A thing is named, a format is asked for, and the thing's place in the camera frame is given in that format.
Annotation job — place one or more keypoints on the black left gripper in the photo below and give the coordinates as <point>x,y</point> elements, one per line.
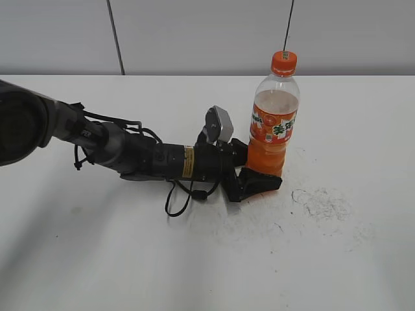
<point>217,164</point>

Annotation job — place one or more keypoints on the orange soda plastic bottle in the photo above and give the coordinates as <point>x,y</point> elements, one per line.
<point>274,112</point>

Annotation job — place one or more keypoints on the orange bottle cap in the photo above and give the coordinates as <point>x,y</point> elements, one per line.
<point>284,63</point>

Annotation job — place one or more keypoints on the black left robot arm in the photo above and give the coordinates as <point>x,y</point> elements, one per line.
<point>29,120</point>

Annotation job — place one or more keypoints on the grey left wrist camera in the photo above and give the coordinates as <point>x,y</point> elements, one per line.
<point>218,125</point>

